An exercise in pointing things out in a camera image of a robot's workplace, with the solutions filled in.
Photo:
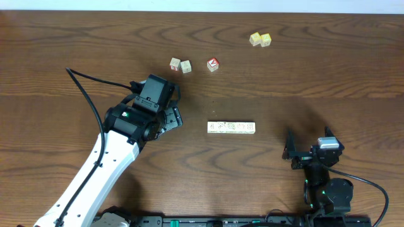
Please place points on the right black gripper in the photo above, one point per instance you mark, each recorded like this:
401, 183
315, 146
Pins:
302, 158

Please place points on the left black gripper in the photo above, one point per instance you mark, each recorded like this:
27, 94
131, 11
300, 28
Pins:
173, 118

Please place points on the white block grid pattern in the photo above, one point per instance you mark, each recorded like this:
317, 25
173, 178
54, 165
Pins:
212, 127

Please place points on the soccer ball picture block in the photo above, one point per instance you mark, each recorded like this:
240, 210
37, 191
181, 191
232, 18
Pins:
221, 127

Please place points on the blue edged white block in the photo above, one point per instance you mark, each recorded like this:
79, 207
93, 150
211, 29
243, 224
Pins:
250, 128

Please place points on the green edged white block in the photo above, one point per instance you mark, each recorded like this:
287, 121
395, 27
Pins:
240, 127

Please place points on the white block brown pattern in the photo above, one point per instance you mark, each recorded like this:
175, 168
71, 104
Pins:
231, 127

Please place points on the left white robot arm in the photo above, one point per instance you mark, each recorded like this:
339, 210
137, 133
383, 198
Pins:
127, 128

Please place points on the white block plain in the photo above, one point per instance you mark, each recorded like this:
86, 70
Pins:
186, 66

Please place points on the white block red side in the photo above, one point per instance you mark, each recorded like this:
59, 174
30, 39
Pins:
175, 64

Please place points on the red letter A block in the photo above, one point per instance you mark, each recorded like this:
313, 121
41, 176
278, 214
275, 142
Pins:
213, 64

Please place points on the yellow block right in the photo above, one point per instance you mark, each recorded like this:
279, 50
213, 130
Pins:
265, 40

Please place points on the yellow block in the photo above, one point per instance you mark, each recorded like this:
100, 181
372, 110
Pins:
265, 40
255, 39

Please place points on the yellow block left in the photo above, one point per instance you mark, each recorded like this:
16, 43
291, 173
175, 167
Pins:
255, 39

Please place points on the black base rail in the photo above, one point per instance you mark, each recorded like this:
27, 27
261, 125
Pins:
286, 221

